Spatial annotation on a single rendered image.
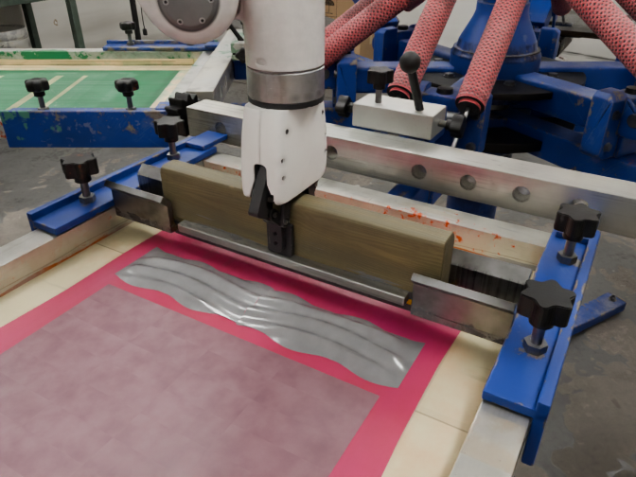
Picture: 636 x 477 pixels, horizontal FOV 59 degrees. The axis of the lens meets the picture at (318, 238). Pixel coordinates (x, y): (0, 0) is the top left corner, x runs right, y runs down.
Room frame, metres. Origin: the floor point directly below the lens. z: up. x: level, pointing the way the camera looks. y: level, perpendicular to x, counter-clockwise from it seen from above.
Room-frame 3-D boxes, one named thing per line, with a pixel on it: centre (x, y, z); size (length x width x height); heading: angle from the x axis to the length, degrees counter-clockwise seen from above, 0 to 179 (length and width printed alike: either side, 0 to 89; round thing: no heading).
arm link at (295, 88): (0.55, 0.03, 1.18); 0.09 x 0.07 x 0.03; 150
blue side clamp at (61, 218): (0.71, 0.26, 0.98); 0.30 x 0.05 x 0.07; 150
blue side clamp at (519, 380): (0.43, -0.23, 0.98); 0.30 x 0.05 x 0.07; 150
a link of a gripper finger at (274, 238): (0.52, 0.05, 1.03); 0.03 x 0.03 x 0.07; 60
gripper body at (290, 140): (0.54, 0.03, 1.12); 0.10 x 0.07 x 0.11; 150
